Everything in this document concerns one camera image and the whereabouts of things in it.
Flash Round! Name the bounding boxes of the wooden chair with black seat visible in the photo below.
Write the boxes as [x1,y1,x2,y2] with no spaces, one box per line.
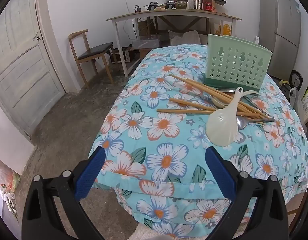
[68,29,115,89]

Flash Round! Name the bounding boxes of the green perforated utensil holder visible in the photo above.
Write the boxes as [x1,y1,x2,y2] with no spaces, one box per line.
[202,33,273,92]

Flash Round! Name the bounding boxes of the floral turquoise blanket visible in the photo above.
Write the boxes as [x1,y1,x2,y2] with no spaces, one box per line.
[89,44,308,240]

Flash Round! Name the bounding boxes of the white plastic rice paddle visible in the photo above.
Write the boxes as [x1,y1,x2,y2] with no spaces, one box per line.
[206,87,244,147]

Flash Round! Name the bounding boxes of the cardboard box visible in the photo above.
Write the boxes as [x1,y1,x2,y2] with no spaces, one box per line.
[138,19,157,37]

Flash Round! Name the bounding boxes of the clear plastic storage bin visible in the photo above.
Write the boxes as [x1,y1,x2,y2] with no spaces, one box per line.
[133,36,161,49]

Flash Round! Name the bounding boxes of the white-legged wooden desk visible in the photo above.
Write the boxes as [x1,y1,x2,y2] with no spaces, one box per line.
[106,8,242,77]

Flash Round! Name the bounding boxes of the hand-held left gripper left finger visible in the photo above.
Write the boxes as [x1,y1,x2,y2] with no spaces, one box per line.
[21,145,106,240]

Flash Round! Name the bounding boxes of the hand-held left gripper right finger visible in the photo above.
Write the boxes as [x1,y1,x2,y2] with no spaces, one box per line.
[205,146,289,240]

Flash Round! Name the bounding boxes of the white woven sack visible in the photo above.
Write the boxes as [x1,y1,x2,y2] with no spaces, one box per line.
[168,30,201,47]

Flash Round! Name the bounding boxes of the black rice cooker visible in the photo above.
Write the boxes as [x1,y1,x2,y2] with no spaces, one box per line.
[290,70,304,90]

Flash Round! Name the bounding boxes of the clear bag of greens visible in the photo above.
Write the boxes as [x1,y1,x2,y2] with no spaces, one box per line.
[289,87,304,115]

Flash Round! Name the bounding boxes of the floral printed bag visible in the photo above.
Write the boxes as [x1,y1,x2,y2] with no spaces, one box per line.
[0,155,21,220]

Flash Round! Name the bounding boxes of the silver refrigerator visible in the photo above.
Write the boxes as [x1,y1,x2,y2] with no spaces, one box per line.
[258,0,302,80]

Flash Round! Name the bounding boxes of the pile of wooden chopsticks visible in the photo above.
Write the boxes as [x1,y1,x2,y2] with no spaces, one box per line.
[156,74,272,120]

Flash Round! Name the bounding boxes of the white panelled door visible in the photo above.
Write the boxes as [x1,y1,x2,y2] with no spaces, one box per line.
[0,0,66,137]

